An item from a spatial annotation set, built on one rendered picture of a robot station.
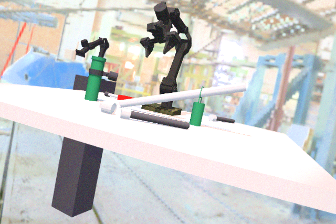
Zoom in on green post with cap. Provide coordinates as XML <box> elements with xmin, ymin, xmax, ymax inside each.
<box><xmin>85</xmin><ymin>56</ymin><xmax>107</xmax><ymax>102</ymax></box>

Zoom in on white short cylinder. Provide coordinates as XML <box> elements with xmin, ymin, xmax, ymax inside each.
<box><xmin>99</xmin><ymin>101</ymin><xmax>117</xmax><ymax>114</ymax></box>

